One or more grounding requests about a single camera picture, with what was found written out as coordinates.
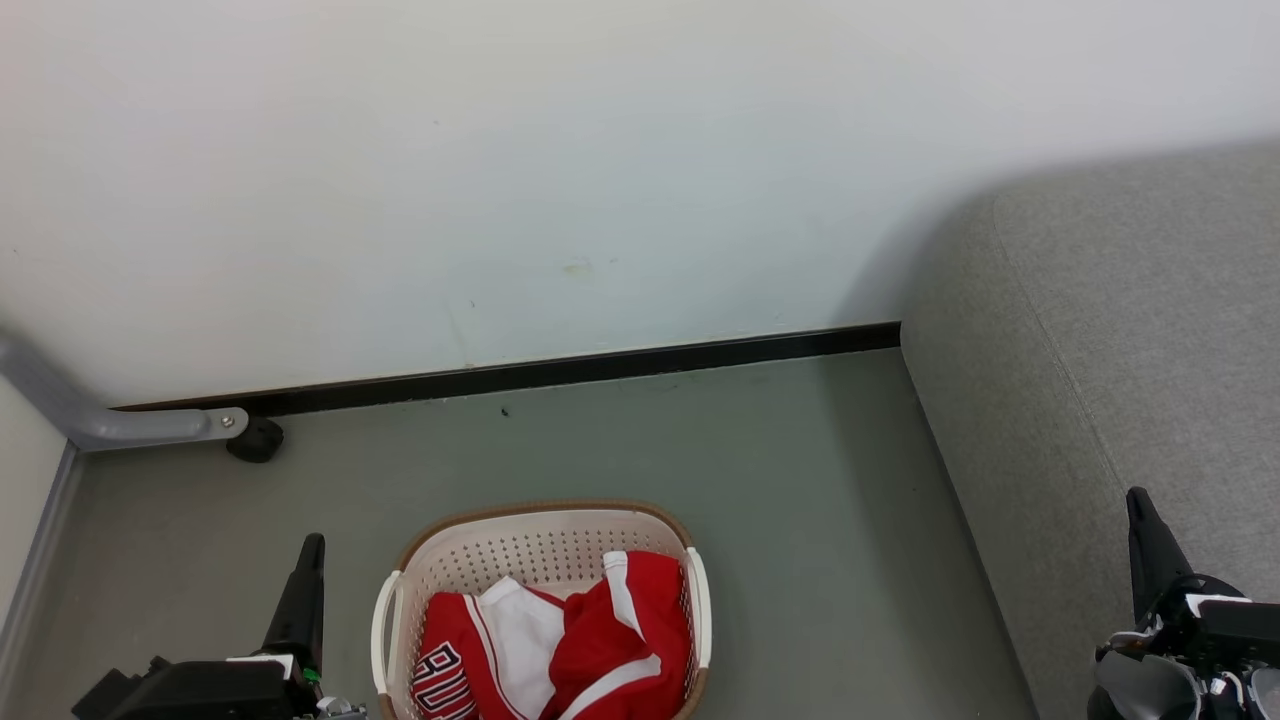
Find red white lettered jersey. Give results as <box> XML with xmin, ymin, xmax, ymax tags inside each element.
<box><xmin>410</xmin><ymin>577</ymin><xmax>567</xmax><ymax>720</ymax></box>

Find black caster wheel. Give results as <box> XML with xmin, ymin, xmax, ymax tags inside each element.
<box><xmin>226</xmin><ymin>417</ymin><xmax>286</xmax><ymax>464</ymax></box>

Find black baseboard strip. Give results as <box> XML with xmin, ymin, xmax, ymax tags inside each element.
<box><xmin>110</xmin><ymin>321</ymin><xmax>902</xmax><ymax>416</ymax></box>

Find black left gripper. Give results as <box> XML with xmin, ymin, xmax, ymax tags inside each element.
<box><xmin>70</xmin><ymin>533</ymin><xmax>327</xmax><ymax>720</ymax></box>

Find white panel with grey trim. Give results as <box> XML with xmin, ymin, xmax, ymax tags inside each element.
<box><xmin>0</xmin><ymin>380</ymin><xmax>81</xmax><ymax>691</ymax></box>

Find cream perforated laundry basket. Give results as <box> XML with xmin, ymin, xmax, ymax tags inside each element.
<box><xmin>370</xmin><ymin>499</ymin><xmax>713</xmax><ymax>720</ymax></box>

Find grey metal frame leg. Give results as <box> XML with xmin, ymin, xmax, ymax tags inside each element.
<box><xmin>0</xmin><ymin>330</ymin><xmax>250</xmax><ymax>453</ymax></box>

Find red shorts with white stripes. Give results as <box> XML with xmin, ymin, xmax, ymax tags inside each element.
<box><xmin>540</xmin><ymin>550</ymin><xmax>693</xmax><ymax>720</ymax></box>

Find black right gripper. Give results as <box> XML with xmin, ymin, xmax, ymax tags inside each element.
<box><xmin>1127</xmin><ymin>487</ymin><xmax>1280</xmax><ymax>681</ymax></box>

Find grey fabric sofa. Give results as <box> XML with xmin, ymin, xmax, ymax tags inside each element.
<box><xmin>900</xmin><ymin>140</ymin><xmax>1280</xmax><ymax>720</ymax></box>

